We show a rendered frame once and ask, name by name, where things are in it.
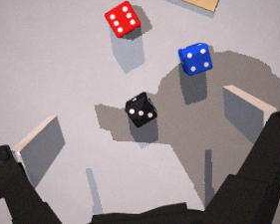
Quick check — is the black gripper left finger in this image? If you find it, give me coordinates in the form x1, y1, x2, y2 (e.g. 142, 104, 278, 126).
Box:
0, 115, 66, 224

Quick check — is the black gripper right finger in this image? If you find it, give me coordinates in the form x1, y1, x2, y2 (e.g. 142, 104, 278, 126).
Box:
190, 85, 280, 224

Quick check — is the red die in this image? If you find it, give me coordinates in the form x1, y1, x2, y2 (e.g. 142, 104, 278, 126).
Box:
105, 1, 141, 38

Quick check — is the black die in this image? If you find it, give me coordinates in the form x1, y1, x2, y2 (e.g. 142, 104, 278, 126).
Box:
125, 92, 157, 127

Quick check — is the blue die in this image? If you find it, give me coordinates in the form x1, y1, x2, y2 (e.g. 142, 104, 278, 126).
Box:
178, 43, 213, 76

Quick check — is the tan flat mat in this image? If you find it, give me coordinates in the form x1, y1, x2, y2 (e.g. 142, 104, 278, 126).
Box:
181, 0, 218, 12

